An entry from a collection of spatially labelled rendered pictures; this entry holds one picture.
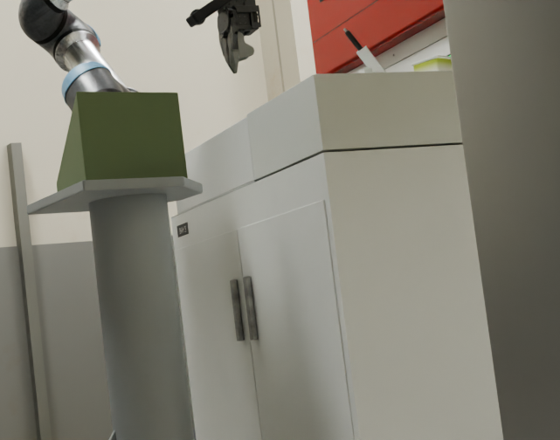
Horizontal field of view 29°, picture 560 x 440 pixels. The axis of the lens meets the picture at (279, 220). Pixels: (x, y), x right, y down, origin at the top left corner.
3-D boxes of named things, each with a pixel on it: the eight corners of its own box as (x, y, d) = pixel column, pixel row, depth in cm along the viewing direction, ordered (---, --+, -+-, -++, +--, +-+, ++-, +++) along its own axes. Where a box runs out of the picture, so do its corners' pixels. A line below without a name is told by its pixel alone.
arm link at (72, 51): (103, 143, 238) (21, 27, 274) (145, 174, 250) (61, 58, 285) (141, 104, 237) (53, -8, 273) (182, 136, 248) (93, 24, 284)
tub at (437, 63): (436, 95, 242) (432, 65, 242) (463, 87, 236) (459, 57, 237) (414, 93, 237) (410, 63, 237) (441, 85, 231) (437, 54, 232)
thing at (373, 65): (383, 106, 248) (376, 50, 249) (392, 103, 245) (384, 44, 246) (360, 107, 246) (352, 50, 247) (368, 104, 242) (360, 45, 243)
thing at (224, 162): (210, 211, 289) (204, 159, 291) (293, 177, 239) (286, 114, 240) (176, 214, 286) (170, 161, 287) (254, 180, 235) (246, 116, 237)
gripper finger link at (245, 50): (259, 69, 252) (254, 30, 253) (234, 70, 250) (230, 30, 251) (253, 72, 255) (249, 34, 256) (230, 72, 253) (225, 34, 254)
